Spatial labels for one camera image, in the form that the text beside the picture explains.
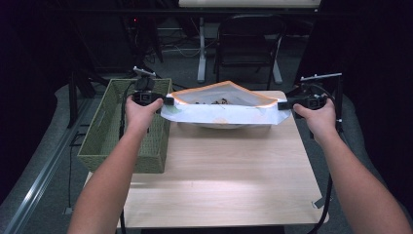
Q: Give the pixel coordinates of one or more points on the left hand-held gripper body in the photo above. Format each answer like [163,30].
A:
[145,96]

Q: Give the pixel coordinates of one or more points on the black folding chair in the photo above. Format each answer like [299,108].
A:
[246,35]

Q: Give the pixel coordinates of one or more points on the green woven basket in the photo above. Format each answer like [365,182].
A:
[97,136]

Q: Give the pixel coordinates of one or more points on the grey tape strip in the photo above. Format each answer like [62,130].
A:
[68,211]
[319,202]

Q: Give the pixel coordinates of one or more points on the person's right hand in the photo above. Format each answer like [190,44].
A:
[321,123]

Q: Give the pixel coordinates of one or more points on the black equipment with red light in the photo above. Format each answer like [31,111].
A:
[139,35]

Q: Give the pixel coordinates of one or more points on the white desk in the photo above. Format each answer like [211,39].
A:
[201,58]

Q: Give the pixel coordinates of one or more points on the white leaf-print laundry bag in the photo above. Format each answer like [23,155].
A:
[224,113]

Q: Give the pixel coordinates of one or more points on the person's left hand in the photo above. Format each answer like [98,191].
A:
[139,117]

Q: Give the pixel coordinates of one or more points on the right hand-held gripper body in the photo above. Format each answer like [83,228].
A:
[310,99]

